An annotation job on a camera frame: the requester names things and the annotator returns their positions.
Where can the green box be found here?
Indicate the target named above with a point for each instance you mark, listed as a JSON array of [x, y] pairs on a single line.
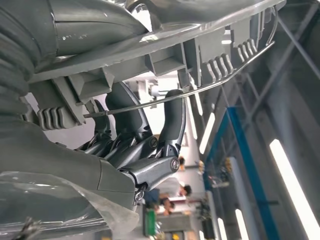
[[150, 222]]

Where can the ceiling light strip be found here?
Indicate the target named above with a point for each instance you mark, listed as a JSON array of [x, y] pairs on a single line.
[[222, 229], [295, 188], [207, 133], [241, 225]]

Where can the clear plastic wrap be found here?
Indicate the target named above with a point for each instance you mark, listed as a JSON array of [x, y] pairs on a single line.
[[112, 217]]

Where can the person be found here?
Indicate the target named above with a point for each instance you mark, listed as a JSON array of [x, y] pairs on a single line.
[[182, 161], [170, 186], [152, 198]]

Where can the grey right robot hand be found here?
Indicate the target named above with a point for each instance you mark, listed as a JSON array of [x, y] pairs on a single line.
[[62, 165]]

